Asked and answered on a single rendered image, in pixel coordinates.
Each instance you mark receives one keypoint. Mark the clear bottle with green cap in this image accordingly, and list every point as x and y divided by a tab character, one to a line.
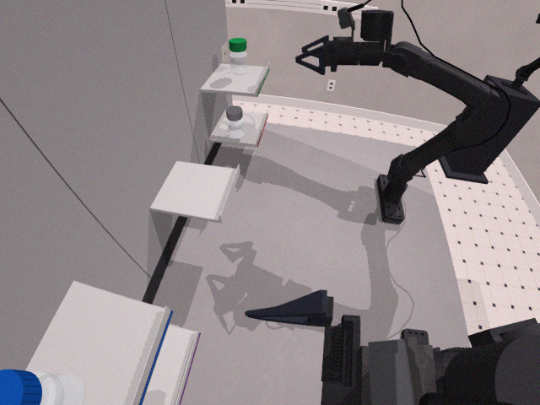
238	56

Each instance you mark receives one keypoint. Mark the white bottle with dark grey cap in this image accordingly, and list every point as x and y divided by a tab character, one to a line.
235	124

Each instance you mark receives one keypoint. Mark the clear bottle with red cap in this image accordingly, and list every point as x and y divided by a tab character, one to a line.
164	346

